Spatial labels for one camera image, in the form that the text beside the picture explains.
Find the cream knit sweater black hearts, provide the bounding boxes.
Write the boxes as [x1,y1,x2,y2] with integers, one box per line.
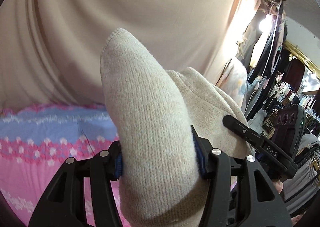
[100,28,251,226]

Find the hanging dark clothes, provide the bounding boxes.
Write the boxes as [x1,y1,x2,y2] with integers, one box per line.
[244,1,287,121]

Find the person right hand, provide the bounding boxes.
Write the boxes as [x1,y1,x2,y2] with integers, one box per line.
[272,179,284,194]

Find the dark purple speaker box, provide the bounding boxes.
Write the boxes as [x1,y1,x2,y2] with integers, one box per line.
[271,104,306,156]

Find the pink floral bed sheet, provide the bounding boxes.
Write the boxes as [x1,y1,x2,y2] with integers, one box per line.
[1,104,123,226]

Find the beige curtain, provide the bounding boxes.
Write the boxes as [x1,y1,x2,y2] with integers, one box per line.
[1,0,260,110]

